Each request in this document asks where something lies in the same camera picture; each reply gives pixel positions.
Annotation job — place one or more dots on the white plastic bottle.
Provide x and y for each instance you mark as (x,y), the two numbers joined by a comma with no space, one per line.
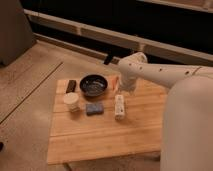
(119,107)

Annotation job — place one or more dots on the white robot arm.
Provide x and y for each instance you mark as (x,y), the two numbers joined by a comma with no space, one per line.
(187,129)

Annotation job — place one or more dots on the dark ceramic bowl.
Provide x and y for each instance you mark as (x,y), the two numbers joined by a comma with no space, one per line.
(93,85)

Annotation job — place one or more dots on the blue sponge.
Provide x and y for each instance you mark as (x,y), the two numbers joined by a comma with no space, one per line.
(94,108)

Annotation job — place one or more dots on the dark brown rectangular block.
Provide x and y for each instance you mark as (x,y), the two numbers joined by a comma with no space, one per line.
(71,86)

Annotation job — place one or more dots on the white lidded jar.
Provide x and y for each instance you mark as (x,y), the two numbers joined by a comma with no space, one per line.
(71,100)

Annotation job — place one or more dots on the light wooden table board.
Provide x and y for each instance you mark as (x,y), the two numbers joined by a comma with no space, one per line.
(78,137)

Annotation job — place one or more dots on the grey cabinet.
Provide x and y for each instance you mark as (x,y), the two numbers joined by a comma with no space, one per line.
(16,35)

